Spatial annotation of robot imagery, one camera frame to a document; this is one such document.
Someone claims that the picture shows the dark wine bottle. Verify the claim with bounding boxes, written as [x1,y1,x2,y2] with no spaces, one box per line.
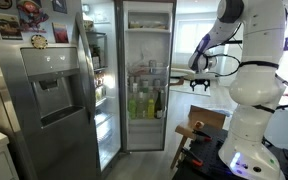
[154,90,164,120]

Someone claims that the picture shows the green bottle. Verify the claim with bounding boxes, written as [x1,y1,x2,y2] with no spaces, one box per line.
[127,93,138,120]

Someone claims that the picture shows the round beige magnet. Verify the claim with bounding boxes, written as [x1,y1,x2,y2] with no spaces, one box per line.
[30,33,49,50]

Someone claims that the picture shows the red-handled clamp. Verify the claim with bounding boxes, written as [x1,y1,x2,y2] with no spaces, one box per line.
[180,147,205,168]
[191,128,214,143]

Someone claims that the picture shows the round dark magnet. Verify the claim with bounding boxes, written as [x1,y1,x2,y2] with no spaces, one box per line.
[0,0,14,10]

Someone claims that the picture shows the water and ice dispenser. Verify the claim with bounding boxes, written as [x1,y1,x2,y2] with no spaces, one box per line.
[19,46,85,130]

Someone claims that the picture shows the open refrigerator door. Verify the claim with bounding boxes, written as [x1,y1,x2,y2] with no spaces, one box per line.
[81,0,123,175]

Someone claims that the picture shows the red photo magnet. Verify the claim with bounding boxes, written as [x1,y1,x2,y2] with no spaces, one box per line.
[51,21,70,45]

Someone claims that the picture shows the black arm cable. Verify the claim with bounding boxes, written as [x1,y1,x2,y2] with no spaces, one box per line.
[206,23,288,113]

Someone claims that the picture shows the silver can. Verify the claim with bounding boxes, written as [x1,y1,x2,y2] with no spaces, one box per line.
[148,59,158,75]

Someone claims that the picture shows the yellow bottle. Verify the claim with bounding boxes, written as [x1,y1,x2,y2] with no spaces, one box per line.
[146,93,156,120]

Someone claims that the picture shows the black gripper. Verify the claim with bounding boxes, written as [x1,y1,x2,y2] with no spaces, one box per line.
[189,71,212,93]

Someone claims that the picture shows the landscape picture magnet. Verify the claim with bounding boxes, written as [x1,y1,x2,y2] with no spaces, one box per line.
[0,12,24,41]

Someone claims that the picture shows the wooden chair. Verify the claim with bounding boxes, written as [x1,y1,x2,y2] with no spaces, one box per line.
[169,104,228,170]

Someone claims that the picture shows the colourful character magnet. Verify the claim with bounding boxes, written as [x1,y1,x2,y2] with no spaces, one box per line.
[15,0,50,34]

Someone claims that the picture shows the orange-labelled bread loaf bag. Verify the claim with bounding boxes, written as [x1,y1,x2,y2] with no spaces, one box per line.
[194,120,206,131]

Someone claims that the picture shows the stainless steel freezer door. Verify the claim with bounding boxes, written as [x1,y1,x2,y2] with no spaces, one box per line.
[0,0,100,180]

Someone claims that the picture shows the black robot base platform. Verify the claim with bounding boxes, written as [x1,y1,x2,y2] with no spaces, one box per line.
[172,123,288,180]

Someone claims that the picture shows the pale floor rug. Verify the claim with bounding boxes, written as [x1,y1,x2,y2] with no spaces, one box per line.
[168,78,212,98]

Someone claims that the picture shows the clear pale bottle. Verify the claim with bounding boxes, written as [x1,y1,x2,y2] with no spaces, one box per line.
[136,92,147,120]

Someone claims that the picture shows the small dark photo magnet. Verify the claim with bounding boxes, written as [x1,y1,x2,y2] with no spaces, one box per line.
[51,0,69,15]

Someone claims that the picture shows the refrigerator door with white bins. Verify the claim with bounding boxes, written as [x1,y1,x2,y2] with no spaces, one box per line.
[114,0,178,154]

